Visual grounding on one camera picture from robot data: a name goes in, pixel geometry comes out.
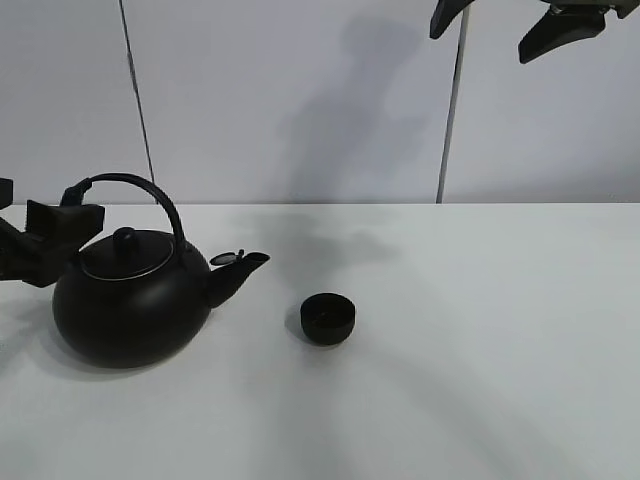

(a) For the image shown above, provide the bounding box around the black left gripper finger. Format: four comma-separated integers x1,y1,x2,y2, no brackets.
1,200,105,288
0,178,14,207

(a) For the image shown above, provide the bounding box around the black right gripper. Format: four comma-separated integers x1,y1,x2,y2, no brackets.
429,0,639,64

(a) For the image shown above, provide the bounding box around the black cast iron teapot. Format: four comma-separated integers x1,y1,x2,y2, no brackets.
52,173,270,368

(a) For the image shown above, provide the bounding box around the small black teacup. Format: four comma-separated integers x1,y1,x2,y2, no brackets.
300,292,356,346

